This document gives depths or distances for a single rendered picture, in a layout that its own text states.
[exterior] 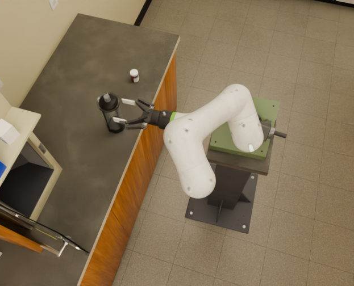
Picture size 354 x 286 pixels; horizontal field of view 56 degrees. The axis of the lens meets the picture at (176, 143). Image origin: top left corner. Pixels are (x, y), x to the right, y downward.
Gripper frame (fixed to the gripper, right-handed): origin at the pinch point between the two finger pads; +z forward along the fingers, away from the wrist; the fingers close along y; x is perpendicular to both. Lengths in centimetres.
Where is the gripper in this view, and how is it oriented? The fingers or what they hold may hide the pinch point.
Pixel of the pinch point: (121, 110)
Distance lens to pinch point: 165.3
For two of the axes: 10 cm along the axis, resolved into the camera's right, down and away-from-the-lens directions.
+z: -9.5, -2.2, 2.3
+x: 1.0, 4.9, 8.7
